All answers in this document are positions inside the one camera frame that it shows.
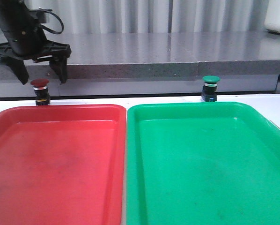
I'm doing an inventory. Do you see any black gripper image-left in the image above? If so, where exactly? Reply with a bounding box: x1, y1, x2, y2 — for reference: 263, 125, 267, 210
0, 24, 71, 85

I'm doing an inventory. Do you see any red mushroom push button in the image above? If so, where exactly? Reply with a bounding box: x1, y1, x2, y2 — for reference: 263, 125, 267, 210
30, 78, 51, 105

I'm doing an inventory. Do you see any green mushroom push button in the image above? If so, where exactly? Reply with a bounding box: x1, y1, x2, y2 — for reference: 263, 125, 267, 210
201, 75, 220, 102

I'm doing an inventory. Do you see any grey stone counter bench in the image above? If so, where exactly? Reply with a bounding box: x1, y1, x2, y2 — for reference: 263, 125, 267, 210
0, 32, 280, 98

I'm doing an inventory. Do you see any red plastic tray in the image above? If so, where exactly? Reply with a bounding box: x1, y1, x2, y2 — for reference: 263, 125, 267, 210
0, 105, 126, 225

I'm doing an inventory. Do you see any green plastic tray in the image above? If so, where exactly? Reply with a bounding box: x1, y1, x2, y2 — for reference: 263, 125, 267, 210
126, 102, 280, 225

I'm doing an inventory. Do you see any white container on counter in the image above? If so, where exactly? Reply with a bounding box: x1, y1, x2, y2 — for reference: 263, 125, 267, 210
264, 0, 280, 34

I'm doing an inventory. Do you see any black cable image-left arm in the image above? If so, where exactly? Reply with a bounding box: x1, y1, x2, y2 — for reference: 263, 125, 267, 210
37, 8, 64, 35

